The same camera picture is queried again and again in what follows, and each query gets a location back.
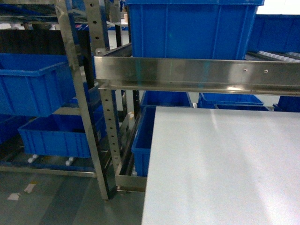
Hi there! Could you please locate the blue bin left shelf lower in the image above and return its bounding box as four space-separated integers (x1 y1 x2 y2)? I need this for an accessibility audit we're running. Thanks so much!
18 114 91 158

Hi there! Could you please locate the blue bin shelf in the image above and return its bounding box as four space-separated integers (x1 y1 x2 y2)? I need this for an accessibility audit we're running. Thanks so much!
18 114 91 158
0 53 77 117

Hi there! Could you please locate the blue bin left shelf upper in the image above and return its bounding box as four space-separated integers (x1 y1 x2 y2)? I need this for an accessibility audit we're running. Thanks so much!
0 53 77 117

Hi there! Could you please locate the blue bin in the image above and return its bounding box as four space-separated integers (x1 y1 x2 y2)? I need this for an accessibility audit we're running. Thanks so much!
127 0 264 60
273 96 300 113
197 93 271 112
140 90 193 111
247 15 300 53
131 107 156 177

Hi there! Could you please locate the blue bin lower far left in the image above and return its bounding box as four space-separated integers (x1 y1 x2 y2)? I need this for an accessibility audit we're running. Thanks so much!
131 107 156 177

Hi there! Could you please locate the blue bin lower centre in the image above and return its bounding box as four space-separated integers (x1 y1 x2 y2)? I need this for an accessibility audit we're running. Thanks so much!
197 93 271 112

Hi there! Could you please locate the blue bin upper left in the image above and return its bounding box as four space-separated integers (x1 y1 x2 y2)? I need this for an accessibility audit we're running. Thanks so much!
127 0 264 60

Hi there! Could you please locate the blue bin lower right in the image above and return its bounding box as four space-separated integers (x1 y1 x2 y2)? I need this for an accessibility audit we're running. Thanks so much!
273 96 300 113

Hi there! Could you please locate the blue bin upper centre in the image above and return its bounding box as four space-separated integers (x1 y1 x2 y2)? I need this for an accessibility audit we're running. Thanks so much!
247 15 300 53

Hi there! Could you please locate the stainless steel shelf rail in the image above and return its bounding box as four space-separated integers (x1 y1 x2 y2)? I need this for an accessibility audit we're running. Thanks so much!
94 56 300 96

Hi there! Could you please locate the steel rack upright post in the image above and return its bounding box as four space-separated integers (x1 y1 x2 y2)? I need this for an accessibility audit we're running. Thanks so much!
55 0 109 201

